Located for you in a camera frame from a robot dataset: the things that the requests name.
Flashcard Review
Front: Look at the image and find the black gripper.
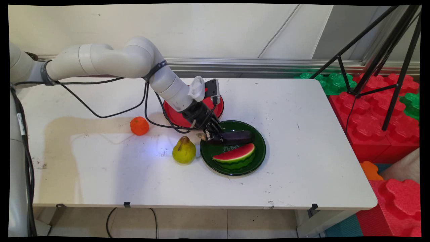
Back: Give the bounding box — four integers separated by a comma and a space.
181, 100, 223, 142

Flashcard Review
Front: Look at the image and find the purple toy eggplant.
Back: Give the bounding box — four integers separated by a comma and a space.
197, 130, 254, 146

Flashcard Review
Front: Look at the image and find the dark green plate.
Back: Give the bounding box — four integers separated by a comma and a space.
200, 120, 267, 176

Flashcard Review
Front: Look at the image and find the toy watermelon slice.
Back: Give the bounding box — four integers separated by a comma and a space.
212, 143, 256, 170

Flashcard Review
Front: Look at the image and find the yellow green toy pear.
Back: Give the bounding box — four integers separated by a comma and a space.
172, 136, 197, 164

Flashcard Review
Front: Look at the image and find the red plate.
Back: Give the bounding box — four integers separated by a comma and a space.
163, 86, 225, 130

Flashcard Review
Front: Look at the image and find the orange toy fruit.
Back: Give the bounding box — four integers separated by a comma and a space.
130, 116, 150, 136

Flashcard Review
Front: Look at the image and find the white table leg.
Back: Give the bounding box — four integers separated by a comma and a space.
296, 209, 357, 238

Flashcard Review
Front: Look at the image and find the large red foam block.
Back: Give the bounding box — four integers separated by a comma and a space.
329, 73, 420, 164

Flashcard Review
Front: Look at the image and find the orange foam piece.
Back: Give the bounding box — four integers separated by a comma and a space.
360, 161, 384, 181

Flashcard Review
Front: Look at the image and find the teal floor mat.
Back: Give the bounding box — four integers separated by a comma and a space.
324, 214, 364, 238

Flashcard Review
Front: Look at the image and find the black tripod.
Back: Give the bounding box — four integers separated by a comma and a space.
310, 5, 421, 131

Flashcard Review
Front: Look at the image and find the small green foam block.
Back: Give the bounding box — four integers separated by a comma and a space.
399, 92, 420, 122

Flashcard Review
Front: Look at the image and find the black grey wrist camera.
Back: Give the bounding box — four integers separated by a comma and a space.
204, 79, 221, 106

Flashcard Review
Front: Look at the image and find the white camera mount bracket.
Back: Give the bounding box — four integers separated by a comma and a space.
188, 76, 206, 103

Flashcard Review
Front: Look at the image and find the aluminium wall rail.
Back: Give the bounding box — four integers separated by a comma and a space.
35, 55, 420, 79

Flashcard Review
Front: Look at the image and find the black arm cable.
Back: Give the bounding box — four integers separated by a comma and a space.
13, 77, 217, 131

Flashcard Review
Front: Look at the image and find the black floor cable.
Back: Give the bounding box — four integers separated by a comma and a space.
106, 207, 159, 239

